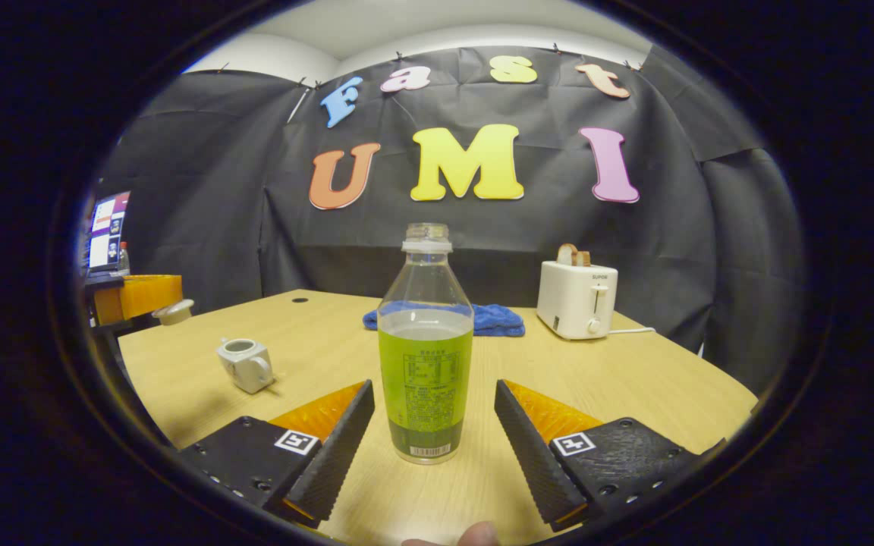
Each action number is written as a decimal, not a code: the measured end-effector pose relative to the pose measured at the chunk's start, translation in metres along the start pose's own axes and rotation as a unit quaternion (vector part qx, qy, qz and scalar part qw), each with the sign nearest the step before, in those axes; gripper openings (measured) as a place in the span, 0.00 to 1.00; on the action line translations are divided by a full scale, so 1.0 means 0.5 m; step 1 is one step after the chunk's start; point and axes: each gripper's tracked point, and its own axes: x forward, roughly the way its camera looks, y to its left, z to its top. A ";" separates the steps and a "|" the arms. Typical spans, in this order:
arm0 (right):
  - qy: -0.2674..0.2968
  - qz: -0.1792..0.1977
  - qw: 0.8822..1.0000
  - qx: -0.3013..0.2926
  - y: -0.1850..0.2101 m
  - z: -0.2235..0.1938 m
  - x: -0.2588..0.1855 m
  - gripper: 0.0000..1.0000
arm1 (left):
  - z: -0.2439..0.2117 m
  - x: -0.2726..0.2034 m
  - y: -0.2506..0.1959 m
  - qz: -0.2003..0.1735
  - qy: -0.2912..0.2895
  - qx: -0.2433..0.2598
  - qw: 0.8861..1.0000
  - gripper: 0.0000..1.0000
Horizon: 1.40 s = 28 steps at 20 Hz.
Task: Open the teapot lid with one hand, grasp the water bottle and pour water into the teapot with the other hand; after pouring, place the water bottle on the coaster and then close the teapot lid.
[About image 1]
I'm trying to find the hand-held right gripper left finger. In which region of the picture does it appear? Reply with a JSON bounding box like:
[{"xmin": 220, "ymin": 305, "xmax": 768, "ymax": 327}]
[{"xmin": 179, "ymin": 380, "xmax": 376, "ymax": 529}]

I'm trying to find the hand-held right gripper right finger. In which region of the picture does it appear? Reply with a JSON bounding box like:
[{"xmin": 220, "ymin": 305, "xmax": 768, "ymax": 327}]
[{"xmin": 495, "ymin": 379, "xmax": 726, "ymax": 533}]

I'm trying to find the white teacup lid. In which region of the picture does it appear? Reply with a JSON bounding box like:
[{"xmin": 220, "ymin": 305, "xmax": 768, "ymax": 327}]
[{"xmin": 152, "ymin": 299, "xmax": 195, "ymax": 327}]

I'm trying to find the green-label water bottle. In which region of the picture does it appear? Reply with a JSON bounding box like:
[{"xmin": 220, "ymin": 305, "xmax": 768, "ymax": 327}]
[{"xmin": 376, "ymin": 222, "xmax": 476, "ymax": 465}]

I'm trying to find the white teacup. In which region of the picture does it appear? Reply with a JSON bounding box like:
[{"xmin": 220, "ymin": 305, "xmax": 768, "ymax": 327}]
[{"xmin": 215, "ymin": 337, "xmax": 275, "ymax": 394}]

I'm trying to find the computer monitor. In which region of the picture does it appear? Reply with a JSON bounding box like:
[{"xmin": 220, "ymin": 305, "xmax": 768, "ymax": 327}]
[{"xmin": 86, "ymin": 191, "xmax": 132, "ymax": 274}]

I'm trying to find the blue towel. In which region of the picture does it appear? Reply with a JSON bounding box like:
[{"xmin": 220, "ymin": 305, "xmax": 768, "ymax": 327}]
[{"xmin": 363, "ymin": 301, "xmax": 527, "ymax": 338}]

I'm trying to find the white toaster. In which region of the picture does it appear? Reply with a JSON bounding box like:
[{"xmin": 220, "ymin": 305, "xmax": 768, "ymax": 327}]
[{"xmin": 536, "ymin": 260, "xmax": 619, "ymax": 340}]

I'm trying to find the black backdrop cloth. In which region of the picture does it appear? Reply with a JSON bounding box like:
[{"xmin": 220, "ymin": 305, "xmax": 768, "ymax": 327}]
[{"xmin": 96, "ymin": 45, "xmax": 806, "ymax": 395}]

